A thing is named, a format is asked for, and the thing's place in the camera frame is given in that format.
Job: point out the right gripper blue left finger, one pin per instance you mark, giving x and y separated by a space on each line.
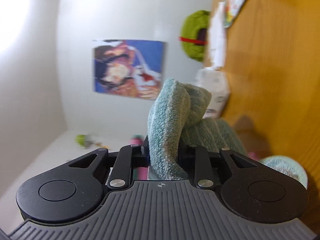
130 163

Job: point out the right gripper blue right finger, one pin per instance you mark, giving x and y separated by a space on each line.
202 164

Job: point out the pink water bottle green handle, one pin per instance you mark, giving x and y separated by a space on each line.
219 165

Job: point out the light blue striped towel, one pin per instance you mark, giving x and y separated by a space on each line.
178 114

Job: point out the white tissue pack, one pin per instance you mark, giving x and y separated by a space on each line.
215 82

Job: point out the round wooden table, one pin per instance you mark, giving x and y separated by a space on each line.
272 63

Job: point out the dark red chair with jacket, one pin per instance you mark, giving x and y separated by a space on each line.
201 37

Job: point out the potted wall plant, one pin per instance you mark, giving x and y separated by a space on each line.
85 141

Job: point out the anime wall poster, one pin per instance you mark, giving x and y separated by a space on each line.
130 68

